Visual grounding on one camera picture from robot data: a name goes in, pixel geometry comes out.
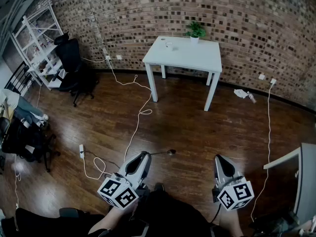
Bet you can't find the thin white cable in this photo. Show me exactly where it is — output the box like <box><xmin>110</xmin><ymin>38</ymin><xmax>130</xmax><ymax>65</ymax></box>
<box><xmin>13</xmin><ymin>154</ymin><xmax>23</xmax><ymax>232</ymax></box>

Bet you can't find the black high-back office chair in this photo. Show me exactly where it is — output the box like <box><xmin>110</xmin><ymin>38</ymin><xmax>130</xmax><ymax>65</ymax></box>
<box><xmin>54</xmin><ymin>32</ymin><xmax>100</xmax><ymax>108</ymax></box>

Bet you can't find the white table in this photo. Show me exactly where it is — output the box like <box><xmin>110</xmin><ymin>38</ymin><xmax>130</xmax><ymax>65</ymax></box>
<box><xmin>142</xmin><ymin>35</ymin><xmax>223</xmax><ymax>112</ymax></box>

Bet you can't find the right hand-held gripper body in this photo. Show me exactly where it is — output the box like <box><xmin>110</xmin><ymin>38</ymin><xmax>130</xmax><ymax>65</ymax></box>
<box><xmin>212</xmin><ymin>176</ymin><xmax>255</xmax><ymax>212</ymax></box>

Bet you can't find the black electronic device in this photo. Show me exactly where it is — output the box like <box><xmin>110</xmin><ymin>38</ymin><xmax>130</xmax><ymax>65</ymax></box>
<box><xmin>248</xmin><ymin>210</ymin><xmax>302</xmax><ymax>237</ymax></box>

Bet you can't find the crumpled white tissue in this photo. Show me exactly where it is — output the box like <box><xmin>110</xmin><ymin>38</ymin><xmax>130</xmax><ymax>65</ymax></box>
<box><xmin>234</xmin><ymin>88</ymin><xmax>248</xmax><ymax>99</ymax></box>

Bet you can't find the person's right forearm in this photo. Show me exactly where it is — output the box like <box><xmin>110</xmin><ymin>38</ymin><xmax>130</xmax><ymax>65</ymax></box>
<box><xmin>218</xmin><ymin>205</ymin><xmax>244</xmax><ymax>237</ymax></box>

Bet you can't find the black swivel chair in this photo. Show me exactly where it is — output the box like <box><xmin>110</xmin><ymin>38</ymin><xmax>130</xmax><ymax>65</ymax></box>
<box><xmin>0</xmin><ymin>116</ymin><xmax>61</xmax><ymax>173</ymax></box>

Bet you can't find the person's black clothing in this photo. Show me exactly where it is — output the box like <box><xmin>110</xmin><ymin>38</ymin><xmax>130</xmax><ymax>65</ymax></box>
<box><xmin>86</xmin><ymin>189</ymin><xmax>224</xmax><ymax>237</ymax></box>

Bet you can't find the small bottle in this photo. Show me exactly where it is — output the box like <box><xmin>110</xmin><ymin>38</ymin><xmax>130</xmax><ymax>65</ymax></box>
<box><xmin>246</xmin><ymin>91</ymin><xmax>258</xmax><ymax>104</ymax></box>

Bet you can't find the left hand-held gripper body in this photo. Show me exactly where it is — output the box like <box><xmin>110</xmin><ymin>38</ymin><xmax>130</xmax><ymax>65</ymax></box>
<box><xmin>97</xmin><ymin>172</ymin><xmax>151</xmax><ymax>210</ymax></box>

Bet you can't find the person's left forearm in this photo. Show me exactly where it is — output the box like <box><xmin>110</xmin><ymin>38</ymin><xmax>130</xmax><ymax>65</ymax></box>
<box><xmin>87</xmin><ymin>203</ymin><xmax>139</xmax><ymax>237</ymax></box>

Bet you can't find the long white floor cable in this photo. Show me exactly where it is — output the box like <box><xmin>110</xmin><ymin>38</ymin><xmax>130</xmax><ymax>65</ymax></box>
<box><xmin>107</xmin><ymin>57</ymin><xmax>153</xmax><ymax>164</ymax></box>
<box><xmin>250</xmin><ymin>82</ymin><xmax>274</xmax><ymax>223</ymax></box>

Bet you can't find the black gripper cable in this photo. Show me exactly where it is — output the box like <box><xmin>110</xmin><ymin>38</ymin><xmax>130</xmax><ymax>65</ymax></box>
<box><xmin>209</xmin><ymin>202</ymin><xmax>222</xmax><ymax>225</ymax></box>

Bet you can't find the white metal shelf rack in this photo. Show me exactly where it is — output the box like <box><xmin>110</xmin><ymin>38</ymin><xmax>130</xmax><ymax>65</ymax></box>
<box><xmin>11</xmin><ymin>0</ymin><xmax>65</xmax><ymax>91</ymax></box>

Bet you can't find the green potted plant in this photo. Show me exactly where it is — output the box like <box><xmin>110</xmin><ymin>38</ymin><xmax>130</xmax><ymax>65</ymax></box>
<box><xmin>185</xmin><ymin>21</ymin><xmax>206</xmax><ymax>44</ymax></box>

